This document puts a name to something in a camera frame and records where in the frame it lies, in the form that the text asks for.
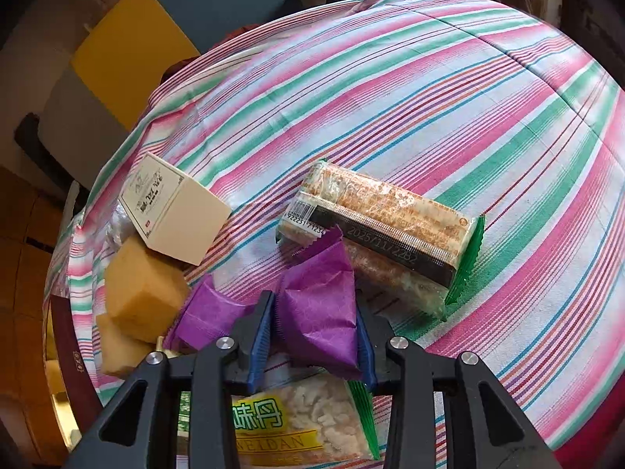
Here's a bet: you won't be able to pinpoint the cream cardboard box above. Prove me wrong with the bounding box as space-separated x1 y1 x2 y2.
118 152 232 266

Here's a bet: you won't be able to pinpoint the purple snack packet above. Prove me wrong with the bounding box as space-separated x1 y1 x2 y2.
163 274 259 353
274 227 364 382

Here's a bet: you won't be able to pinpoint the yellow-label rice snack packet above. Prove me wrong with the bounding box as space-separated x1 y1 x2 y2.
178 371 380 465

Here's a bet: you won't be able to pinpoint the rice cracker packet green edges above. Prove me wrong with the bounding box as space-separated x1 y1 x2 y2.
276 159 486 323

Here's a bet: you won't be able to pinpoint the dark red cloth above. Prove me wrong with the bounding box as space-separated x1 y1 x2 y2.
222 22 259 45

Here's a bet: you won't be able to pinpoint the yellow sponge block small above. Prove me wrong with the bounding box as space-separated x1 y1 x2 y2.
95 313 157 379

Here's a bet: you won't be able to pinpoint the striped pink green cloth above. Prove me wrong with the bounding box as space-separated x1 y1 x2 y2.
46 0 625 450

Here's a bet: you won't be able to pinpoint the clear plastic bag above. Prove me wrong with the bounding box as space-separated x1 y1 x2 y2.
100 205 135 255

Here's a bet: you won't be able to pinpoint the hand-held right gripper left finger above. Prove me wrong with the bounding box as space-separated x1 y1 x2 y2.
63 290 279 469

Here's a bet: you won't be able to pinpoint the yellow blue grey padded chair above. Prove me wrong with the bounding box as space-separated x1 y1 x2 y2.
29 0 294 191

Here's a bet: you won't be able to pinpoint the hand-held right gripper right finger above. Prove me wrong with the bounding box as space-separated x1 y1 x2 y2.
354 298 562 469

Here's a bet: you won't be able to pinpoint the yellow sponge block large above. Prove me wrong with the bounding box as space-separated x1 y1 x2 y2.
105 234 191 345

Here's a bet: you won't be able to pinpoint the dark red gold-lined box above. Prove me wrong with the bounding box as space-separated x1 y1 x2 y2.
46 295 105 450

